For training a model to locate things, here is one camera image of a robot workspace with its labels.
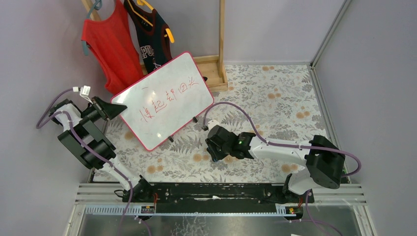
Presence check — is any pink-framed whiteboard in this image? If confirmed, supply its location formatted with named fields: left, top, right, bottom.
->
left=111, top=52, right=214, bottom=151

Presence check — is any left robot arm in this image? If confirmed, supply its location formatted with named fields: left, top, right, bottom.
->
left=46, top=96, right=154, bottom=203

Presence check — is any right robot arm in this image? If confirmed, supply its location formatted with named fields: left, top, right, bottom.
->
left=206, top=124, right=345, bottom=203

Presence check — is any floral patterned table mat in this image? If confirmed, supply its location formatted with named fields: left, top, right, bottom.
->
left=106, top=65, right=327, bottom=183

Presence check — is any red tank top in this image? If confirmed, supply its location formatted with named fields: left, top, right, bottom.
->
left=81, top=0, right=144, bottom=95

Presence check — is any wooden clothes rack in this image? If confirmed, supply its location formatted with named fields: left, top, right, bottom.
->
left=81, top=0, right=229, bottom=92

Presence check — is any dark navy tank top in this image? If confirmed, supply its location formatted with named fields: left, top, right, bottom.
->
left=123, top=0, right=173, bottom=73

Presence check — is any teal clothes hanger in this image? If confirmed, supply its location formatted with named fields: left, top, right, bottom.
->
left=81, top=0, right=103, bottom=56

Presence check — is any yellow clothes hanger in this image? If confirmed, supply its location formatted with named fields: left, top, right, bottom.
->
left=128, top=0, right=175, bottom=43

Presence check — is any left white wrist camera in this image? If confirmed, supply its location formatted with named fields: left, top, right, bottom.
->
left=72, top=85, right=91, bottom=97

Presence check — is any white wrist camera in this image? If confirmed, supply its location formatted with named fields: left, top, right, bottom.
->
left=203, top=119, right=220, bottom=131
left=72, top=85, right=91, bottom=97

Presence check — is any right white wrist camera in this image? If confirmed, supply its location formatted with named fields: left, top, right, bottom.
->
left=203, top=119, right=220, bottom=131

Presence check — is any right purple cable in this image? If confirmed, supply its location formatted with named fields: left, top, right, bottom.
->
left=202, top=102, right=362, bottom=236

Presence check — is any purple cable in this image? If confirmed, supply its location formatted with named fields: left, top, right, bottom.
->
left=35, top=87, right=154, bottom=236
left=202, top=102, right=362, bottom=236

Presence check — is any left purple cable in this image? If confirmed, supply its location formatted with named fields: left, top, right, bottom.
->
left=35, top=87, right=154, bottom=236

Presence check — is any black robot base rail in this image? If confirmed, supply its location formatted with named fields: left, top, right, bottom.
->
left=115, top=182, right=314, bottom=214

